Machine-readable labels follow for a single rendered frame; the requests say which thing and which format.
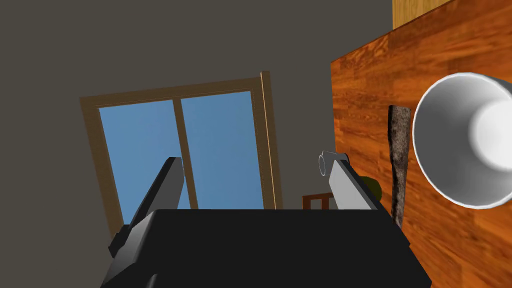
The brown wooden chair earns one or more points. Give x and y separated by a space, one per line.
306 202

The large white cup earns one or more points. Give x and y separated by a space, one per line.
452 140

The brown framed window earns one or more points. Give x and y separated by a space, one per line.
220 140

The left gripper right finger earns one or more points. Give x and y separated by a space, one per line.
348 188

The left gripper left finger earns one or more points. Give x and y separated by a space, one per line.
162 188

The olive green round object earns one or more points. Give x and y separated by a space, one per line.
374 188

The reddish wooden table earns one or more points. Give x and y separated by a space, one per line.
360 100

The dark grey rough stick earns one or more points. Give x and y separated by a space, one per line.
400 160

